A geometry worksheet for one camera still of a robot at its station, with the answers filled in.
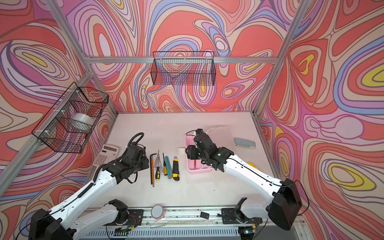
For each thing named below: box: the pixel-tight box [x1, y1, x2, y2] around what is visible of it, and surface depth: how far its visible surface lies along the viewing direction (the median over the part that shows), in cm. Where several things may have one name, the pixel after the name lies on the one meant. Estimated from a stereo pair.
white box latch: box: [177, 147, 186, 155], surface depth 93 cm
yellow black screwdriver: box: [155, 149, 161, 181], surface depth 89 cm
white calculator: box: [93, 144, 119, 167], surface depth 95 cm
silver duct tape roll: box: [70, 113, 95, 133], surface depth 74 cm
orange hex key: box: [151, 154, 155, 187], surface depth 88 cm
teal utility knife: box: [165, 155, 173, 180], surface depth 90 cm
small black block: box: [200, 211, 210, 220], surface depth 76 cm
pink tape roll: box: [151, 204, 166, 221], surface depth 73 cm
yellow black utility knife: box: [172, 156, 180, 182], surface depth 90 cm
